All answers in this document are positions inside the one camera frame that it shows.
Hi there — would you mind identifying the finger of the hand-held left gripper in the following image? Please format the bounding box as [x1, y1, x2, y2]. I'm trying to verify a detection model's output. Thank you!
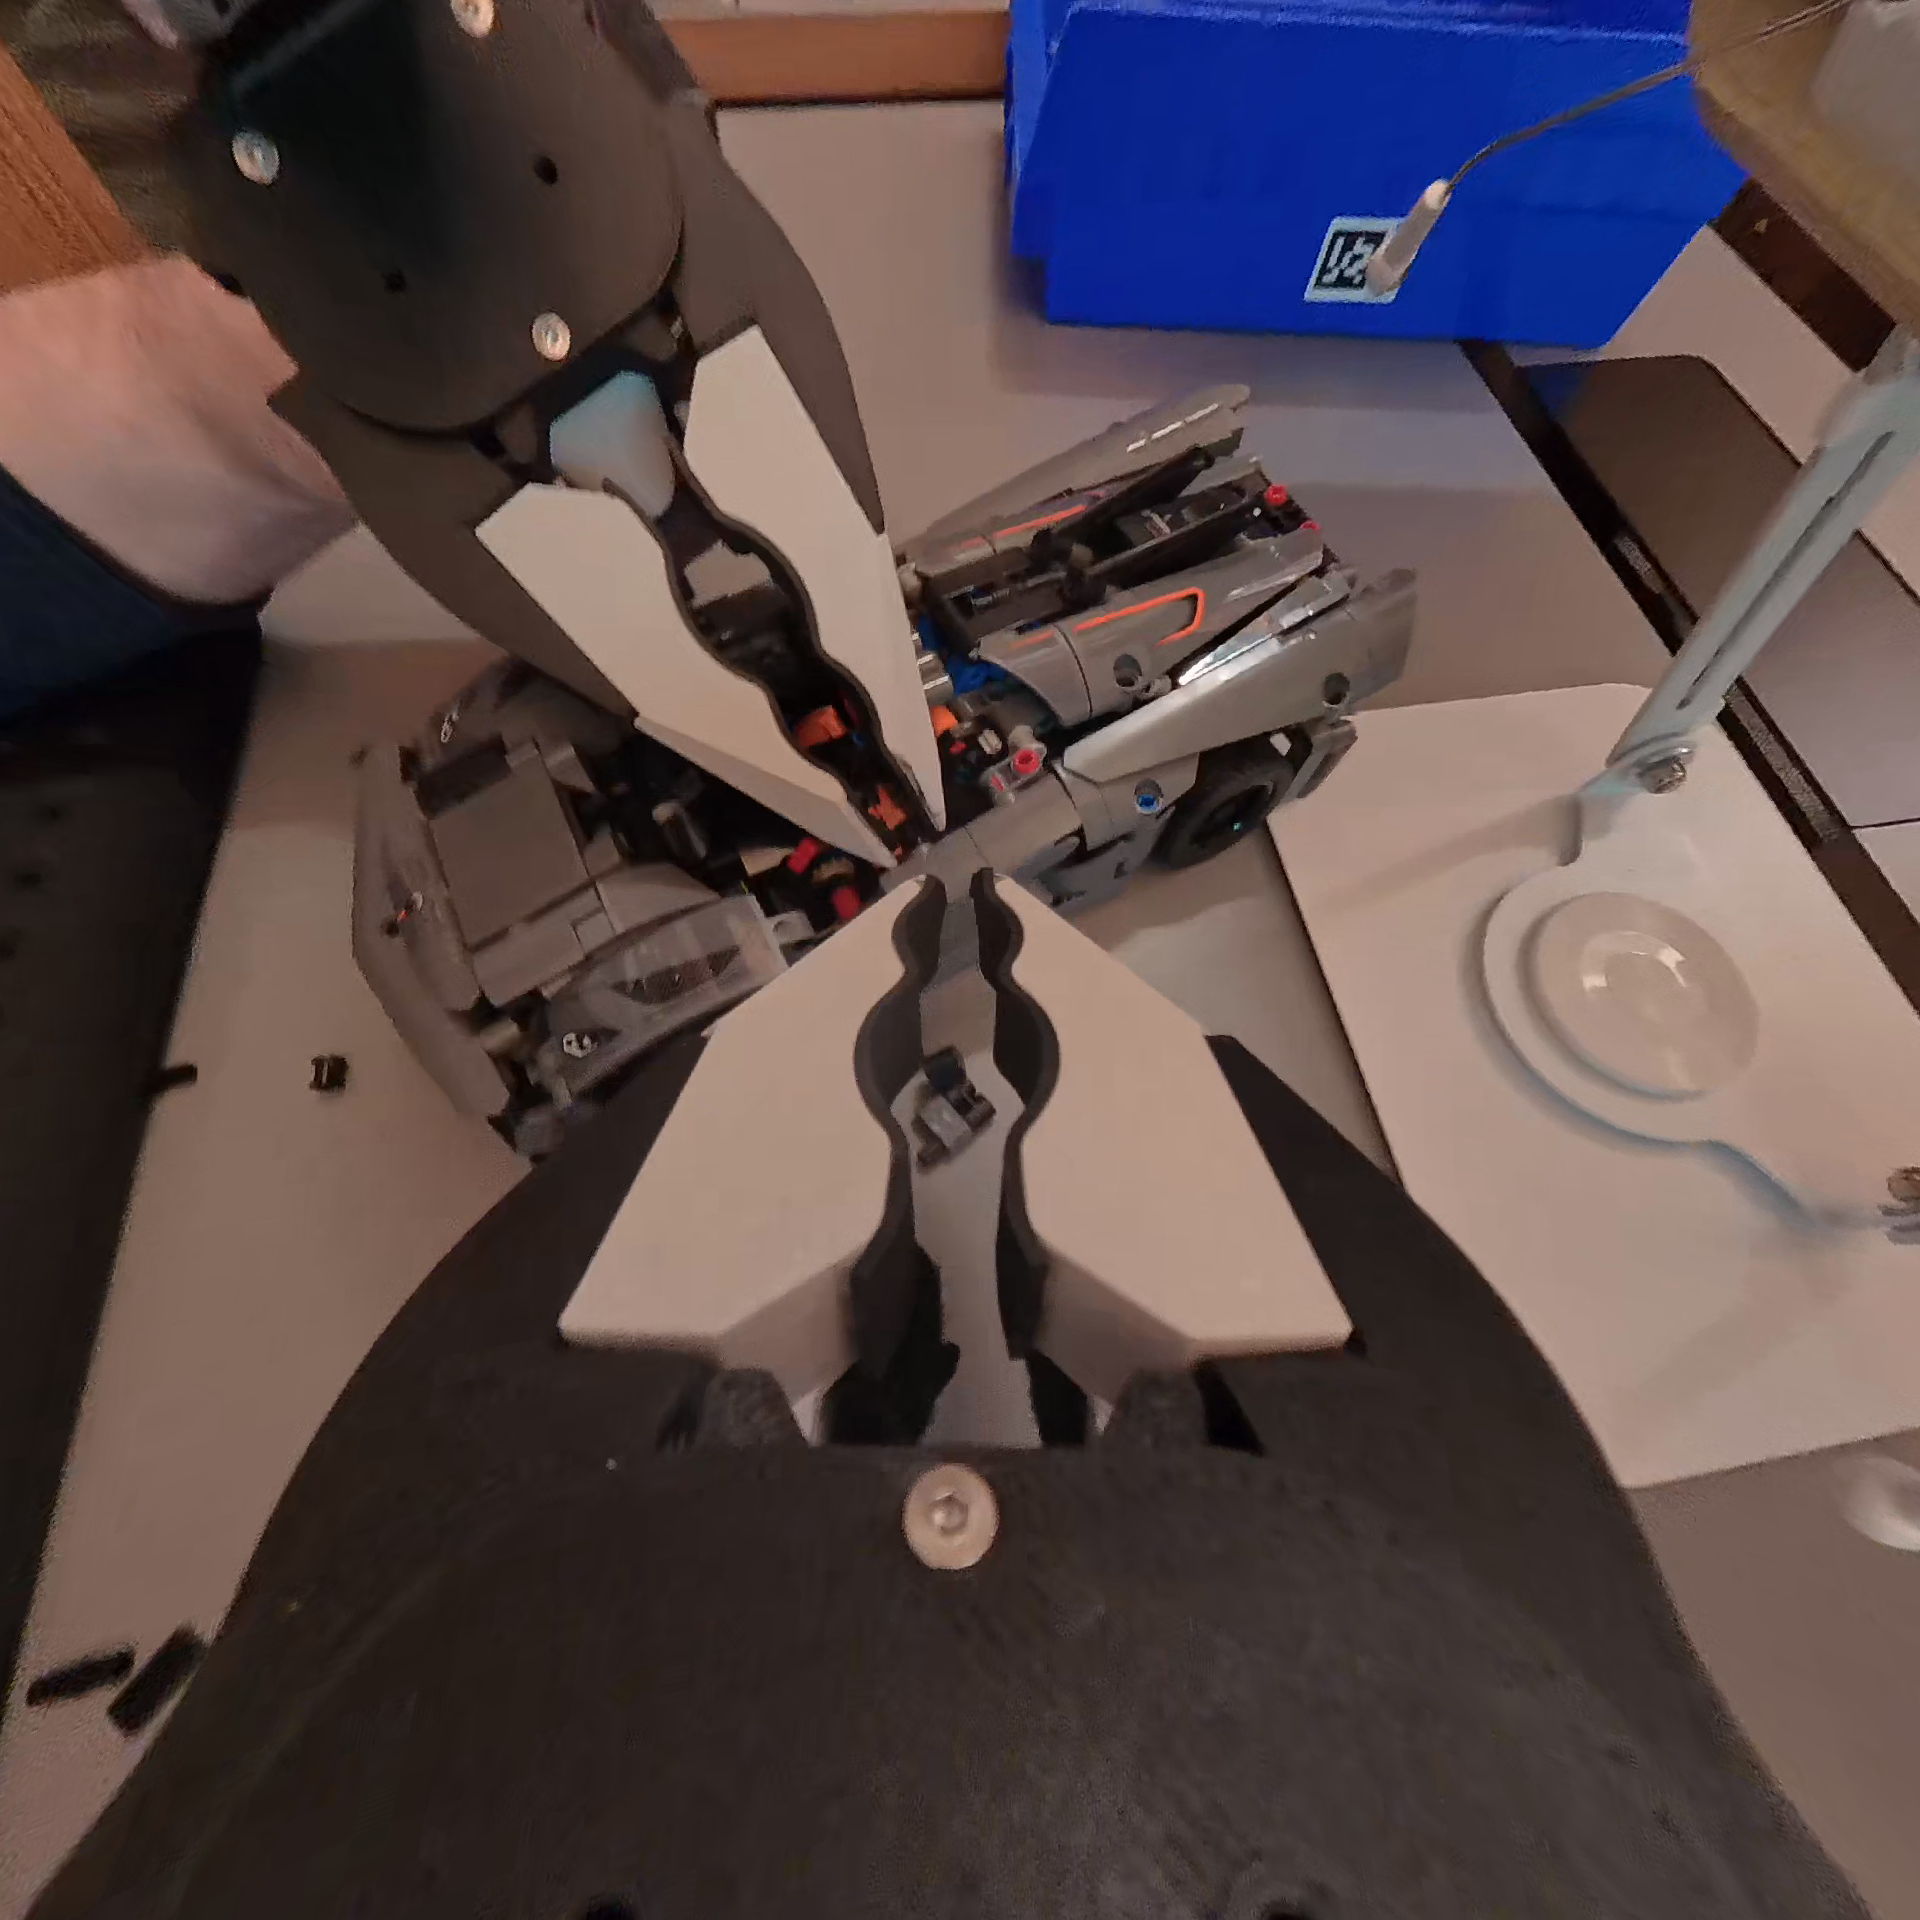
[678, 329, 948, 837]
[473, 479, 906, 875]

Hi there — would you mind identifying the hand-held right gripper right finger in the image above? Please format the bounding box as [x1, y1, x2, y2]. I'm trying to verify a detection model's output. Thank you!
[967, 868, 1361, 1418]

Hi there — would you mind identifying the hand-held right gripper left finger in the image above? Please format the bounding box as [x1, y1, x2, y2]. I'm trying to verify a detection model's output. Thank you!
[556, 874, 948, 1412]

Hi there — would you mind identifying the dark grey lego connector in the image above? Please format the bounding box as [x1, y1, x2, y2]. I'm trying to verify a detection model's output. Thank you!
[890, 1049, 995, 1168]

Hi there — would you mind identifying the grey orange lego car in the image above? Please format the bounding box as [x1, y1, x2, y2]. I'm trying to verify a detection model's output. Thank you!
[351, 383, 1418, 1159]

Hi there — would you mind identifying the person's left forearm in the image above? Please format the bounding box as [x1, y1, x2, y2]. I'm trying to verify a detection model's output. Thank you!
[0, 251, 358, 609]

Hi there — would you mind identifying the black lego tile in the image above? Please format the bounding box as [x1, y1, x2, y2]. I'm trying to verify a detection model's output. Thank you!
[109, 1628, 202, 1732]

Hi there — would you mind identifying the brown ribbed panel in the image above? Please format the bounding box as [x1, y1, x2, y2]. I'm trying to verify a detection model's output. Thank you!
[0, 47, 152, 292]

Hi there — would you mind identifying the white book stand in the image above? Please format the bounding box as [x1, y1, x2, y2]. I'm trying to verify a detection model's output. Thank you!
[1267, 0, 1920, 1553]

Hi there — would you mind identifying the blue storage bin white tag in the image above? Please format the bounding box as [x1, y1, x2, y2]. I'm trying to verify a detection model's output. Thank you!
[1005, 0, 1740, 348]

